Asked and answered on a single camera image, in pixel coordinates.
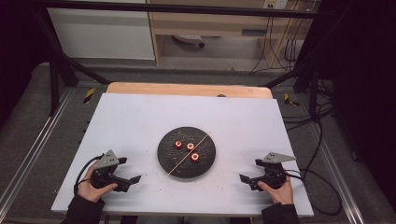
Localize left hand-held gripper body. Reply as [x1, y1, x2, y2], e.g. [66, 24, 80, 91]
[90, 149, 131, 193]

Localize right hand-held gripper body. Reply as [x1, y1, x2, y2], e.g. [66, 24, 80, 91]
[248, 151, 297, 191]

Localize round black speckled plate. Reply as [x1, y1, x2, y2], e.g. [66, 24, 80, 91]
[157, 126, 217, 179]

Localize thin bamboo skewer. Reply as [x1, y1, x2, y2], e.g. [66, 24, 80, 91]
[163, 133, 210, 179]

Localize person's right hand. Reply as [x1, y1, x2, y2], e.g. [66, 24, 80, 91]
[257, 176, 295, 205]

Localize person's left hand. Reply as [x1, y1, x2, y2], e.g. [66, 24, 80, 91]
[77, 165, 119, 203]

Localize white board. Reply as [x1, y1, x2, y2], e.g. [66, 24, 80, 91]
[50, 92, 315, 217]

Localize yellow black tape strip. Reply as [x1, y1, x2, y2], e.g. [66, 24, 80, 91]
[283, 92, 301, 107]
[82, 87, 97, 105]

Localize black metal stand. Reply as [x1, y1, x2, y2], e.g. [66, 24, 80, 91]
[33, 8, 112, 117]
[262, 46, 322, 121]

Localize wooden table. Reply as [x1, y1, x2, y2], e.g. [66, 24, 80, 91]
[106, 81, 274, 100]

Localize white cabinet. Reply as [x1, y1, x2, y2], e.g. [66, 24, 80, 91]
[46, 0, 156, 61]

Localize chair base with caster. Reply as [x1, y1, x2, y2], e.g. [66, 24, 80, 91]
[171, 34, 206, 49]

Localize light wooden desk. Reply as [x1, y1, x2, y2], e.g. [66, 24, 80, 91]
[146, 0, 316, 68]

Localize white power outlet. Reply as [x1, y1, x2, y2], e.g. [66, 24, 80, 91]
[262, 0, 290, 10]

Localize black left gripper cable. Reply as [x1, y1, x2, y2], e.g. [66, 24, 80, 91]
[73, 153, 105, 195]

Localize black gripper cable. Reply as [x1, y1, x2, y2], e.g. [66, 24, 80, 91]
[284, 168, 344, 217]
[73, 153, 105, 195]

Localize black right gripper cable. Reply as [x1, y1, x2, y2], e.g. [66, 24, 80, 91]
[284, 168, 344, 217]

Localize aluminium floor rail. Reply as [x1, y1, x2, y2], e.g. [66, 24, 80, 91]
[307, 122, 366, 224]
[0, 88, 75, 213]

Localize black floor cables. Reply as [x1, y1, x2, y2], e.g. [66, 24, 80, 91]
[281, 78, 336, 133]

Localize hanging cables under desk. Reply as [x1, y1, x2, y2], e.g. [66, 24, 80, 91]
[249, 8, 310, 75]

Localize black horizontal frame bar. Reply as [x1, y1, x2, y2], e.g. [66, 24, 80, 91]
[33, 0, 319, 20]

